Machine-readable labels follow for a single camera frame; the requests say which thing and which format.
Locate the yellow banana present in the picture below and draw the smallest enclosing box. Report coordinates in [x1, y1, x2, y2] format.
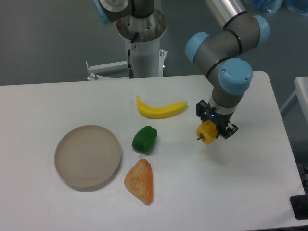
[136, 96, 188, 119]

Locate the beige round plate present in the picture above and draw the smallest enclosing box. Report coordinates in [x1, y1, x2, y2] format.
[54, 125, 121, 192]

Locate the yellow bell pepper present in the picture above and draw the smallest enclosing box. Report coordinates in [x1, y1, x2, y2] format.
[196, 120, 218, 145]

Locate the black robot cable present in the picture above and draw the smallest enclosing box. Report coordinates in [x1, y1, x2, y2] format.
[127, 31, 140, 79]

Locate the green bell pepper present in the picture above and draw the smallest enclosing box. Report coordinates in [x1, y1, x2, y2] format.
[131, 126, 158, 154]

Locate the white side table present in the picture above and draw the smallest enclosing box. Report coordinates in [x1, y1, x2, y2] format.
[279, 76, 308, 119]

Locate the black device at edge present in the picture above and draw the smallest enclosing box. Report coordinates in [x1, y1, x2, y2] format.
[290, 195, 308, 220]

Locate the blue plastic bag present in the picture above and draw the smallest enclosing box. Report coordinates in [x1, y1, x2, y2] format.
[245, 0, 308, 16]

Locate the orange triangular pastry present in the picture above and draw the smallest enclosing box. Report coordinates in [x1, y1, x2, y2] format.
[124, 159, 154, 205]

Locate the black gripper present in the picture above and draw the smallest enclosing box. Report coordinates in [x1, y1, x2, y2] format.
[196, 100, 239, 139]

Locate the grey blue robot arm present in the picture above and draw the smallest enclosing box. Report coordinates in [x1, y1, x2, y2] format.
[94, 0, 270, 139]

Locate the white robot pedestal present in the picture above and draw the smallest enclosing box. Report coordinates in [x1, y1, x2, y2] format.
[87, 8, 167, 81]

